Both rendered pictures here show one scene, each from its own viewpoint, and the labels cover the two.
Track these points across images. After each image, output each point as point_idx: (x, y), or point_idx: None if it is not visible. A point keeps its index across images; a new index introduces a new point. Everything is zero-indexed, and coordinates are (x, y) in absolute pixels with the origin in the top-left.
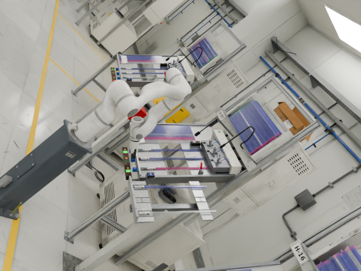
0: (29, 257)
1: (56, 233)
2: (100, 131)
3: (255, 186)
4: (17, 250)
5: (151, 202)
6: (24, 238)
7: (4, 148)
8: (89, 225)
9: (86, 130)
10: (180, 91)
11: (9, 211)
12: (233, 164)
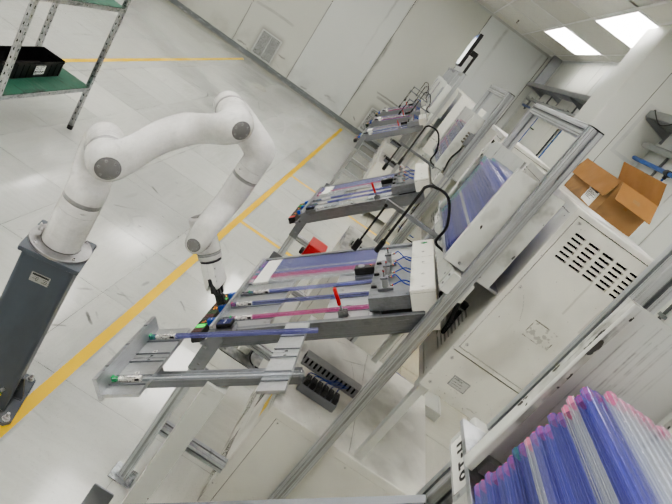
0: None
1: (92, 463)
2: (83, 226)
3: (494, 342)
4: None
5: (270, 400)
6: (1, 459)
7: (58, 319)
8: (146, 446)
9: (52, 225)
10: (216, 120)
11: None
12: (417, 286)
